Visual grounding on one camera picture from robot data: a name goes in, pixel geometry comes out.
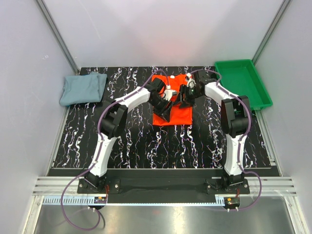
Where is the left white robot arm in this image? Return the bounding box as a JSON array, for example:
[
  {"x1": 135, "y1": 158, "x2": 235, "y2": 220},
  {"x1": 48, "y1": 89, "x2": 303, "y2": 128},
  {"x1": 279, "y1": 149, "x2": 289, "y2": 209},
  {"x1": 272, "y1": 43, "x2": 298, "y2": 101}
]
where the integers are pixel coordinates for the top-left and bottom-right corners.
[{"x1": 78, "y1": 78, "x2": 177, "y2": 194}]

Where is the folded grey-blue t shirt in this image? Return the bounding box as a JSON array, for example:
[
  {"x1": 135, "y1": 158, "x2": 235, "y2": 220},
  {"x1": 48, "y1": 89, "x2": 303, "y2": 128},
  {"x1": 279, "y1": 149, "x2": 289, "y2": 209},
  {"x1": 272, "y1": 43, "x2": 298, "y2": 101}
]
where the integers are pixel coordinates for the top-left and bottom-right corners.
[{"x1": 59, "y1": 72, "x2": 107, "y2": 106}]

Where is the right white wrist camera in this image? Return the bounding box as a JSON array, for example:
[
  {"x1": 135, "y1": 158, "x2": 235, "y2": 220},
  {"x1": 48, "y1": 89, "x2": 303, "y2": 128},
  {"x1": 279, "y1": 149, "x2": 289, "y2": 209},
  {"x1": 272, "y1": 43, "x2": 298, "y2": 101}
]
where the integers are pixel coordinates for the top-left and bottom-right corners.
[{"x1": 186, "y1": 73, "x2": 196, "y2": 88}]

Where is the aluminium frame rail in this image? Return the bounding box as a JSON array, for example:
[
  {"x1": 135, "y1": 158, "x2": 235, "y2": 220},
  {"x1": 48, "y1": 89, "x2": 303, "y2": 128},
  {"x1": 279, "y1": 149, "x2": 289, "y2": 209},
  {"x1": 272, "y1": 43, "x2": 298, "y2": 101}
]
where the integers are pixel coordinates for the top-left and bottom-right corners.
[{"x1": 33, "y1": 176, "x2": 296, "y2": 196}]

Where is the orange t shirt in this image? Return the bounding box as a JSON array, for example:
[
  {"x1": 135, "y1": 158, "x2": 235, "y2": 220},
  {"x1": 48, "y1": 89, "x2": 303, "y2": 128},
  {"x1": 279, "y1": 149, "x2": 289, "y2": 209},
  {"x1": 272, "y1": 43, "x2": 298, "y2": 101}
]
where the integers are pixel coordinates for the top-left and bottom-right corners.
[{"x1": 152, "y1": 74, "x2": 193, "y2": 126}]

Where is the green plastic tray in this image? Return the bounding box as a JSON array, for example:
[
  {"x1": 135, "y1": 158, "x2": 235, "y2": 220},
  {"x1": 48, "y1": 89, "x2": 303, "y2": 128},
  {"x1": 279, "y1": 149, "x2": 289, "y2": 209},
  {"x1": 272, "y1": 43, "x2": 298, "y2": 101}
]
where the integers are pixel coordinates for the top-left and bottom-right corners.
[{"x1": 214, "y1": 59, "x2": 273, "y2": 111}]

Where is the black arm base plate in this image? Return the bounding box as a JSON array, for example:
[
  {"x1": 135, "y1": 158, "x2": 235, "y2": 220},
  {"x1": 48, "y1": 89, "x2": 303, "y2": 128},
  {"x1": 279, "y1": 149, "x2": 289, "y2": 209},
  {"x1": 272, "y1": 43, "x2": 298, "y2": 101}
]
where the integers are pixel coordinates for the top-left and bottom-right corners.
[{"x1": 77, "y1": 169, "x2": 250, "y2": 205}]

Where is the orange connector block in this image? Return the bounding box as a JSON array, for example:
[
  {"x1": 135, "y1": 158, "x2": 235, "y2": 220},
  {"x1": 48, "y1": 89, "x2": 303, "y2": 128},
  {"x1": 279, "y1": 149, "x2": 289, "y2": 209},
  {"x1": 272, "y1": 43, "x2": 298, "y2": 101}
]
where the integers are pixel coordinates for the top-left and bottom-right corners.
[
  {"x1": 94, "y1": 196, "x2": 107, "y2": 204},
  {"x1": 225, "y1": 197, "x2": 240, "y2": 207}
]

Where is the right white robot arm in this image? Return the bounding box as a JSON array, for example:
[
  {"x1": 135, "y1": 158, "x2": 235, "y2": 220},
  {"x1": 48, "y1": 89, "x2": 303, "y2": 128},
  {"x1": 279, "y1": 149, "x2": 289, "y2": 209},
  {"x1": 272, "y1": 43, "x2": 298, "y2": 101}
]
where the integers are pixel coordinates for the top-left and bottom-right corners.
[{"x1": 175, "y1": 70, "x2": 252, "y2": 193}]

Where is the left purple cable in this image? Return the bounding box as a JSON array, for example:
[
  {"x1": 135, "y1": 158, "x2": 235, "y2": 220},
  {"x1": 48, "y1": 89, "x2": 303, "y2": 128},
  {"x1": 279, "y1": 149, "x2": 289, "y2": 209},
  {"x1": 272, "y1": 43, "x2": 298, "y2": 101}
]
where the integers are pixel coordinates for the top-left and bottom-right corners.
[{"x1": 60, "y1": 69, "x2": 171, "y2": 231}]

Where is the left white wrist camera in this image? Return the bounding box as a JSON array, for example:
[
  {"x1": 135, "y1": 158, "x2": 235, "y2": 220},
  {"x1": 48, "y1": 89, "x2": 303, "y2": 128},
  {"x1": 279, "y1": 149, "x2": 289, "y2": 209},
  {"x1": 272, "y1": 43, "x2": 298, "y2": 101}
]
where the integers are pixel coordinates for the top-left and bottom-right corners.
[{"x1": 162, "y1": 85, "x2": 177, "y2": 101}]

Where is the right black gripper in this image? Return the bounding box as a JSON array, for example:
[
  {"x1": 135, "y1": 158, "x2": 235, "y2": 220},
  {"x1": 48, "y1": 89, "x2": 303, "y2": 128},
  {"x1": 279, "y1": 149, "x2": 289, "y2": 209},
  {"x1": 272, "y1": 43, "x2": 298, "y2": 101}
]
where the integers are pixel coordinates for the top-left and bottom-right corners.
[{"x1": 173, "y1": 84, "x2": 202, "y2": 110}]

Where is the right orange connector block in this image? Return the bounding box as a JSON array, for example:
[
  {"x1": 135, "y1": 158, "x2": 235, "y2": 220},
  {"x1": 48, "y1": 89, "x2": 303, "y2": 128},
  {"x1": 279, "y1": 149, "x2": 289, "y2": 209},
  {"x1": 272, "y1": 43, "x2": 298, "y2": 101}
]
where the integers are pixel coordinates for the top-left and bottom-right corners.
[{"x1": 225, "y1": 197, "x2": 240, "y2": 207}]

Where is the left orange connector block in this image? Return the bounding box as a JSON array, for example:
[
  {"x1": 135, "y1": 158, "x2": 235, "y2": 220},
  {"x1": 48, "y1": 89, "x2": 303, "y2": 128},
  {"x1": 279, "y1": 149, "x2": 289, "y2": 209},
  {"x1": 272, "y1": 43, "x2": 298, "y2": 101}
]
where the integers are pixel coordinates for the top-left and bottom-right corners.
[{"x1": 94, "y1": 196, "x2": 107, "y2": 204}]

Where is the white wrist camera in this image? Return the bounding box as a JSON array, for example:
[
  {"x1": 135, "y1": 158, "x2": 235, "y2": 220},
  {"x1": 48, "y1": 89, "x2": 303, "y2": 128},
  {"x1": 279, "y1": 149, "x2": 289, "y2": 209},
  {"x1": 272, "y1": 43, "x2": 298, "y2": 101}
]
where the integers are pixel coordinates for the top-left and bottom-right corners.
[
  {"x1": 186, "y1": 73, "x2": 196, "y2": 88},
  {"x1": 162, "y1": 85, "x2": 177, "y2": 101}
]

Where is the white slotted cable duct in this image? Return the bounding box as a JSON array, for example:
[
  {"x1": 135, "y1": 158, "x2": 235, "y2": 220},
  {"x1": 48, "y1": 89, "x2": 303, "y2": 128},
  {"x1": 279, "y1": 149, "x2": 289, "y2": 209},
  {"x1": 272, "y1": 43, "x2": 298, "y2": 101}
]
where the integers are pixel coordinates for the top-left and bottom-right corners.
[{"x1": 43, "y1": 196, "x2": 107, "y2": 206}]

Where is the black marbled table mat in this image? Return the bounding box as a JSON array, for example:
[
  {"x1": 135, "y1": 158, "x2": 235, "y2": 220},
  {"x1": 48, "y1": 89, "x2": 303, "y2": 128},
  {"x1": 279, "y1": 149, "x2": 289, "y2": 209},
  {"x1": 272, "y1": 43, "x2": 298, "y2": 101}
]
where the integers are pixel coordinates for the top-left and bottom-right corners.
[{"x1": 52, "y1": 66, "x2": 273, "y2": 169}]

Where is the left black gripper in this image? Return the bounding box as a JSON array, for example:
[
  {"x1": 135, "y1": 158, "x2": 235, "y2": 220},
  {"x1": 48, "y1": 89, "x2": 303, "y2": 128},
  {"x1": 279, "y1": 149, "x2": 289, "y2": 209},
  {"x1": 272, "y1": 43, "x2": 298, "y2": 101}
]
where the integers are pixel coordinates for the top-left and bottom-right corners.
[{"x1": 149, "y1": 97, "x2": 174, "y2": 122}]

